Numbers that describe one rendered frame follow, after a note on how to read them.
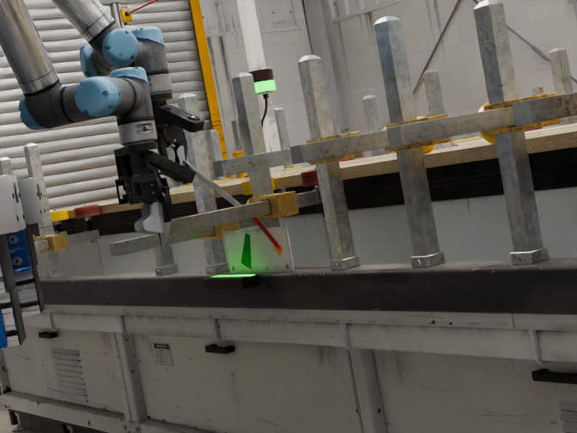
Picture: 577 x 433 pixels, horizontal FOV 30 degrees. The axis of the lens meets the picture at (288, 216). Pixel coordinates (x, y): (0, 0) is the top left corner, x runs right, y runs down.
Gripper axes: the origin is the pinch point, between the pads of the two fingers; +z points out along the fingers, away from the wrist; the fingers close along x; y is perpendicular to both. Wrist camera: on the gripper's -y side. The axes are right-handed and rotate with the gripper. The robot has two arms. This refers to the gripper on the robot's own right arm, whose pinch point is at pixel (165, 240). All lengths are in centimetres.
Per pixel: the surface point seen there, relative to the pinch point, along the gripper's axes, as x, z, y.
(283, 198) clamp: 5.1, -4.2, -27.4
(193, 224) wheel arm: 1.5, -2.1, -6.4
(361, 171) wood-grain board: 10.4, -7.3, -45.5
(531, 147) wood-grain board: 60, -7, -45
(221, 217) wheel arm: 1.5, -2.4, -13.4
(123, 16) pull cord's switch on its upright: -257, -95, -137
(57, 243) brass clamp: -120, 0, -28
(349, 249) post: 22.8, 7.8, -29.0
